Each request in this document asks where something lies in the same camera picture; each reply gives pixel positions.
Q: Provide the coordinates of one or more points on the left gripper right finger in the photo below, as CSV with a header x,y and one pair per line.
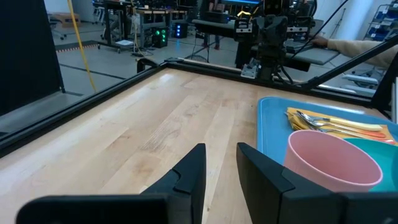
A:
x,y
280,202

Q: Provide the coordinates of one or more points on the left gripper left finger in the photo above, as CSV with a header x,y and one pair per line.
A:
x,y
124,208

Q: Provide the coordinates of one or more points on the pink cup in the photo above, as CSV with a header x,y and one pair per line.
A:
x,y
326,161

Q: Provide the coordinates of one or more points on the orange cloth napkin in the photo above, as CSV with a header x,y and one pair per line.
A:
x,y
292,123

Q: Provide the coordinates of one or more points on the teal plate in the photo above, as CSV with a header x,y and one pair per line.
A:
x,y
385,158

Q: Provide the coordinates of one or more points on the person's forearm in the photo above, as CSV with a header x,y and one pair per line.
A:
x,y
367,49

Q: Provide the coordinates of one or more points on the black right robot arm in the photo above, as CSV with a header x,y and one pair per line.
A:
x,y
269,62

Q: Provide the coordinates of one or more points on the blue plastic tray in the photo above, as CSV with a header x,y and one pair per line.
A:
x,y
273,124

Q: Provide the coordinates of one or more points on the person's hand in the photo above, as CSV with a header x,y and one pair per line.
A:
x,y
319,41

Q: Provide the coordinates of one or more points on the person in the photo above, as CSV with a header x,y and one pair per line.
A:
x,y
214,40

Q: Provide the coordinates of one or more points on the computer with blue lights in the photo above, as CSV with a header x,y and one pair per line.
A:
x,y
181,30

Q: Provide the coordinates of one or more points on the computer with green lights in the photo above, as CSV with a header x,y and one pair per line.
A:
x,y
160,35

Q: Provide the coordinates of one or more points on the storage shelf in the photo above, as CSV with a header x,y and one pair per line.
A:
x,y
382,21

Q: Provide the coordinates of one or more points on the wooden top workbench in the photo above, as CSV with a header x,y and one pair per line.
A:
x,y
155,12

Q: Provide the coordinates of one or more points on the cardboard box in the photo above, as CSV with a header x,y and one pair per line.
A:
x,y
66,20

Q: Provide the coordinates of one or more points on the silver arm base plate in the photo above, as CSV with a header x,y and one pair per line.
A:
x,y
248,71

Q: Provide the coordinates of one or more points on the black metal table frame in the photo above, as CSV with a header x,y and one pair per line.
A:
x,y
93,96

